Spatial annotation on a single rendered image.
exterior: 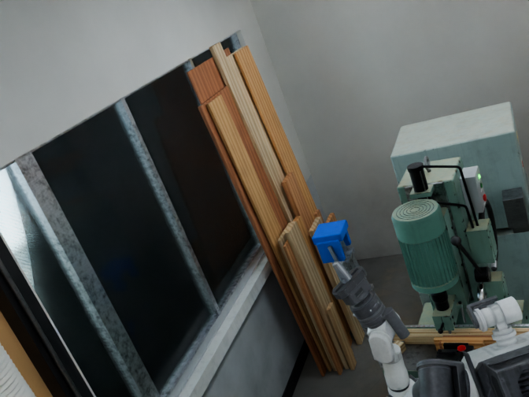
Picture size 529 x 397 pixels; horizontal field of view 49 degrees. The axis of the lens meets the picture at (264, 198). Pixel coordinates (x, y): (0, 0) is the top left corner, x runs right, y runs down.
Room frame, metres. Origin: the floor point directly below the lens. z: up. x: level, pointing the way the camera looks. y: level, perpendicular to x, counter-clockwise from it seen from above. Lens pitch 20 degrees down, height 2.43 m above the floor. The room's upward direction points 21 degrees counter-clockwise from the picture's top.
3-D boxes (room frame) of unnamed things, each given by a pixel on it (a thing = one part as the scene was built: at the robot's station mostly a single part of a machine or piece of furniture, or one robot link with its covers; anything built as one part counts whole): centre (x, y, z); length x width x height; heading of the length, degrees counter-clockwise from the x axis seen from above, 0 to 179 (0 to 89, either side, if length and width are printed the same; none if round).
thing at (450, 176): (2.11, -0.65, 1.16); 0.22 x 0.22 x 0.72; 56
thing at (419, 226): (1.86, -0.49, 1.35); 0.18 x 0.18 x 0.31
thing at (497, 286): (1.93, -0.72, 1.02); 0.09 x 0.07 x 0.12; 56
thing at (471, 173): (2.05, -0.78, 1.40); 0.10 x 0.06 x 0.16; 146
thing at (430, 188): (1.98, -0.57, 1.53); 0.08 x 0.08 x 0.17; 56
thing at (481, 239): (1.96, -0.73, 1.22); 0.09 x 0.08 x 0.15; 146
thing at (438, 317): (1.88, -0.50, 1.03); 0.14 x 0.07 x 0.09; 146
